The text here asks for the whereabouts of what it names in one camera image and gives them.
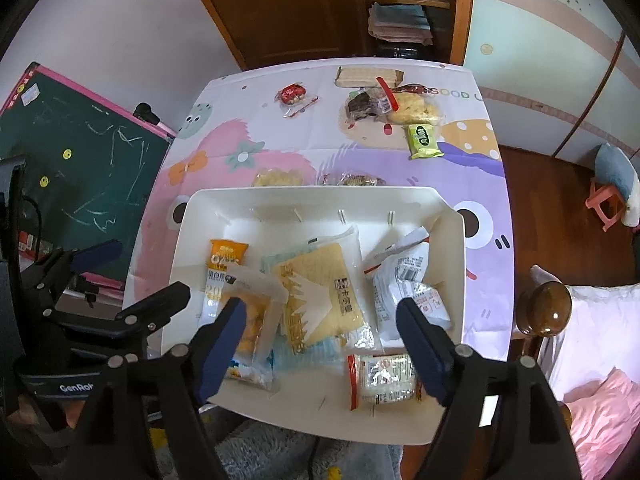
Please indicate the orange oats bar packet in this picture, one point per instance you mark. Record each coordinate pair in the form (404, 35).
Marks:
(222, 252)

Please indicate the wooden shelf cabinet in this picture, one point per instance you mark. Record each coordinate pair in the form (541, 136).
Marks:
(450, 22)

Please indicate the white red snack packet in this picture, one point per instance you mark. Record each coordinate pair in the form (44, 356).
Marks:
(407, 284)

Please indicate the dark nut snack packet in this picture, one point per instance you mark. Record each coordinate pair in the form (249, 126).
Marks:
(350, 179)

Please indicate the pink plastic stool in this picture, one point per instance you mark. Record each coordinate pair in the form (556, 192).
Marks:
(607, 203)

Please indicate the small green snack packet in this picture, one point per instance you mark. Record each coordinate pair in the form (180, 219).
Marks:
(422, 141)

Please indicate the yellow biscuit clear bag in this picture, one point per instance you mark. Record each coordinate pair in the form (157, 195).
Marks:
(265, 298)

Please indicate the yellow puff snack bag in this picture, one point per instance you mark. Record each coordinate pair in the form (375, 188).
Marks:
(414, 109)

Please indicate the blue white plush pillow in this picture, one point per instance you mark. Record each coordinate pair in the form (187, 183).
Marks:
(613, 167)

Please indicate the green white snack packet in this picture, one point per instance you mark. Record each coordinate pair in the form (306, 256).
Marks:
(378, 380)

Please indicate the white bed pillow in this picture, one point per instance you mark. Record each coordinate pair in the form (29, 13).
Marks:
(602, 334)

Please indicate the green chalkboard pink frame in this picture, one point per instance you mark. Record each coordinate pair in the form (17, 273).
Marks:
(90, 166)

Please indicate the brown wooden bedpost knob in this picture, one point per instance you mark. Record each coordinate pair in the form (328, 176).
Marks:
(545, 311)

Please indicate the cartoon printed tablecloth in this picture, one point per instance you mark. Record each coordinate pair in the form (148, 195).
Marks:
(235, 128)

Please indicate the dark brown snack bag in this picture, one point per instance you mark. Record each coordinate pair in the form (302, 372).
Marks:
(372, 102)

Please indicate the brown wooden door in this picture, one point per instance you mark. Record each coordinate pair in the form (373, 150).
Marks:
(262, 33)

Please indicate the small red candy packet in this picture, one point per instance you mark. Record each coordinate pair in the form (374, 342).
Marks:
(294, 99)

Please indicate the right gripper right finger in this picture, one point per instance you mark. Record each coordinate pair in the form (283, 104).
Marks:
(457, 377)

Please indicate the white plastic tray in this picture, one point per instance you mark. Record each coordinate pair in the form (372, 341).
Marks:
(313, 396)

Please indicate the pink blanket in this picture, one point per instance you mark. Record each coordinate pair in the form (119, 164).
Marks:
(603, 423)

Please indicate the large yellow cake packet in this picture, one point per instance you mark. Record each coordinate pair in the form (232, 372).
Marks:
(329, 310)

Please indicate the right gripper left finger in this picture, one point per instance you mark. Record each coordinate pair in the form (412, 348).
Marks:
(192, 373)

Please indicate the beige wafer packet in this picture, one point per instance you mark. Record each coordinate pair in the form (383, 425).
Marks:
(358, 76)

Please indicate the pale yellow snack bag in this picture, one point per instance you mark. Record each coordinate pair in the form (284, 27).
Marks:
(268, 178)

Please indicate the folded towels stack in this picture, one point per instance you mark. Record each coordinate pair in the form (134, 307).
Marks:
(402, 23)

